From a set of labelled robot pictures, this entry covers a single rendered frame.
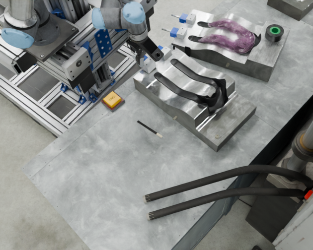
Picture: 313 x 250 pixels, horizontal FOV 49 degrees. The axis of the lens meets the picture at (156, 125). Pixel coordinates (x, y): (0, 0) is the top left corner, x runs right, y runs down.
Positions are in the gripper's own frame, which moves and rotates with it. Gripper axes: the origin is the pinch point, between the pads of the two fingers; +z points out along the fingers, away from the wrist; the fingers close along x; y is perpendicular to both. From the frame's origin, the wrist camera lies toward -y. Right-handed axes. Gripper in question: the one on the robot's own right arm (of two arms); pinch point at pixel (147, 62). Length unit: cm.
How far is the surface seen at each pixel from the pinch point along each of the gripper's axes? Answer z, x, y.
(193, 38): 13.4, -29.2, -1.8
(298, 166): -5, -4, -76
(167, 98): 2.8, 6.1, -17.9
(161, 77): 5.2, -0.2, -7.9
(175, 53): 7.0, -14.5, -3.5
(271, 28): 3, -51, -30
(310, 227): -57, 25, -81
